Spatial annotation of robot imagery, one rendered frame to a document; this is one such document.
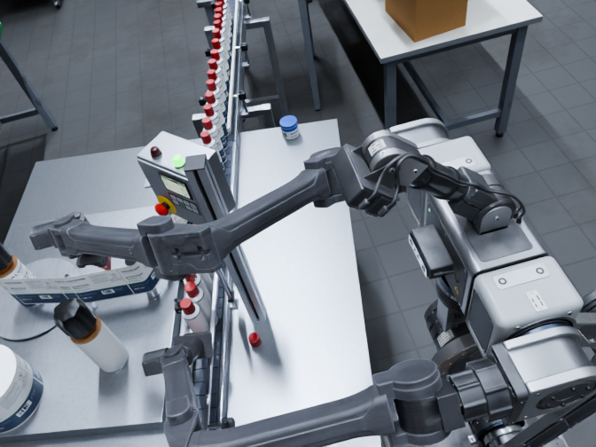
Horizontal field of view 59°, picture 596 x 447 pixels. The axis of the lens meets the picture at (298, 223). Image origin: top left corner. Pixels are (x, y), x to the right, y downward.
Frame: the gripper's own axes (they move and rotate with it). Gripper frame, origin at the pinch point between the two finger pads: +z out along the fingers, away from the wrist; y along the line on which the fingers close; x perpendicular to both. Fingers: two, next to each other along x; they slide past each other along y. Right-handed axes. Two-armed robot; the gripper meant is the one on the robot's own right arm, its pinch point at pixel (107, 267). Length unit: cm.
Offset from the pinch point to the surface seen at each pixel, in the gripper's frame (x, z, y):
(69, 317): -8.3, 1.5, 12.9
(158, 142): 22.6, -28.8, -11.9
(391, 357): 78, 118, -18
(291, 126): 50, 29, -79
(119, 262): -13.3, 31.2, -25.3
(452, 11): 130, 30, -144
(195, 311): 20.0, 14.0, 8.4
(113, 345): -5.2, 21.0, 11.4
